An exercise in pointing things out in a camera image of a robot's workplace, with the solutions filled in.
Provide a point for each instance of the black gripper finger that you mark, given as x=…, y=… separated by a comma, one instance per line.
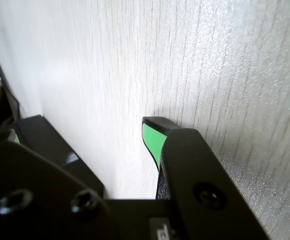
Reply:
x=200, y=175
x=35, y=195

